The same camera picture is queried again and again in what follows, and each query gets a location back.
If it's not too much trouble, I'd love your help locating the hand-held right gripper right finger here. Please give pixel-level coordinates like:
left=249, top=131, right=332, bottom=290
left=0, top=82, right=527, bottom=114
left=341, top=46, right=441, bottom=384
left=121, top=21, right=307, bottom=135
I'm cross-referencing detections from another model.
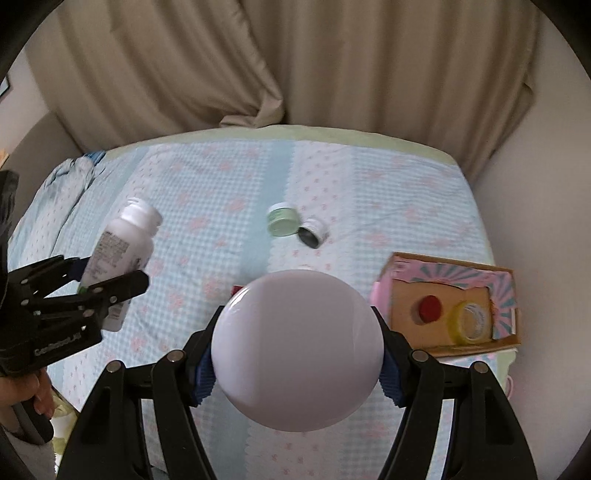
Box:
left=369, top=306, right=539, bottom=480

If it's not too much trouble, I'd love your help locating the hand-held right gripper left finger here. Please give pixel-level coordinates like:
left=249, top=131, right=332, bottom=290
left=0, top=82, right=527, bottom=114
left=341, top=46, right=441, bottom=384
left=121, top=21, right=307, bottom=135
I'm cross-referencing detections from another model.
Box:
left=55, top=307, right=227, bottom=480

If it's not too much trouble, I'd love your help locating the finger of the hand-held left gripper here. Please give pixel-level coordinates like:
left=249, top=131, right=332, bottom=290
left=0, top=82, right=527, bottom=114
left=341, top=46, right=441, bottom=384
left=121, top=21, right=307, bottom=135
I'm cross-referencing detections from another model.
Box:
left=21, top=270, right=151, bottom=339
left=7, top=255, right=89, bottom=297

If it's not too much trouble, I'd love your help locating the white plastic bottle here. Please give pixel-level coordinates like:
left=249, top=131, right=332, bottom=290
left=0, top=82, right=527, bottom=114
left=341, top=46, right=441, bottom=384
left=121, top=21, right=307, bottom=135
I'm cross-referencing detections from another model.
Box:
left=78, top=198, right=163, bottom=332

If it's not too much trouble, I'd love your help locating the cardboard box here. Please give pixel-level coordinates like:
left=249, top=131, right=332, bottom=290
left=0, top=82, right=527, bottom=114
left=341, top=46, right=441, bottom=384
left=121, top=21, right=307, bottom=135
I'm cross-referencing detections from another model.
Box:
left=377, top=251, right=522, bottom=359

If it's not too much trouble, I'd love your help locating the person's left hand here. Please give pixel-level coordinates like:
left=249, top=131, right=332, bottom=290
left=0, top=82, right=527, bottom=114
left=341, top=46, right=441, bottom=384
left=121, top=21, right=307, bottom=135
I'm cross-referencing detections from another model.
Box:
left=0, top=369, right=57, bottom=420

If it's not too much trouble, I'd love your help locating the red bottle cap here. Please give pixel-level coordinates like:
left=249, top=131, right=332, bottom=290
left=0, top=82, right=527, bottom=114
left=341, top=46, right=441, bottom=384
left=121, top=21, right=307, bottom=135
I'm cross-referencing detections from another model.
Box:
left=418, top=295, right=443, bottom=323

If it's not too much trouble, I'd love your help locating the crumpled light blue blanket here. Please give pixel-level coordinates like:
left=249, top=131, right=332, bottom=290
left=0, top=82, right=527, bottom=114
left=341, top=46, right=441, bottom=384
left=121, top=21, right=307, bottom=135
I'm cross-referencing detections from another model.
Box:
left=28, top=151, right=112, bottom=241

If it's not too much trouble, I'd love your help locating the yellow clear jar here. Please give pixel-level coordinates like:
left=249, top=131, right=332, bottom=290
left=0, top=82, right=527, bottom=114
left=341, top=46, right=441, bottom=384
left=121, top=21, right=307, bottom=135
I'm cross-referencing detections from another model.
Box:
left=445, top=299, right=494, bottom=345

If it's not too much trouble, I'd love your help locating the light blue checked bedsheet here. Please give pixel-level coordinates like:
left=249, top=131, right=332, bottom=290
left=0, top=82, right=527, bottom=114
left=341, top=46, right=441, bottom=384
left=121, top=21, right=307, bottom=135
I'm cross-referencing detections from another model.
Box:
left=9, top=136, right=497, bottom=480

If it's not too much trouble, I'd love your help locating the black small jar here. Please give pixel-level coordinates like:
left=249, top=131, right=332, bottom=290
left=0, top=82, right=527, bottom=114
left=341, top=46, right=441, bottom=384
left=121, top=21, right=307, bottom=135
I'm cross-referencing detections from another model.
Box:
left=298, top=218, right=329, bottom=249

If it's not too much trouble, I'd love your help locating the green small jar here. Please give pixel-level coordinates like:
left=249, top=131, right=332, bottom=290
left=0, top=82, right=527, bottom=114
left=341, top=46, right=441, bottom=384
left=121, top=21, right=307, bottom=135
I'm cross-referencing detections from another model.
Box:
left=268, top=203, right=299, bottom=238

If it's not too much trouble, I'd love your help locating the beige curtain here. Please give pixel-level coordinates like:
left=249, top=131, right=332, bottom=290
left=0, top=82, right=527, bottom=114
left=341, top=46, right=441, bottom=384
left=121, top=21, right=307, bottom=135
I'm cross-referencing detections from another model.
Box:
left=28, top=0, right=557, bottom=182

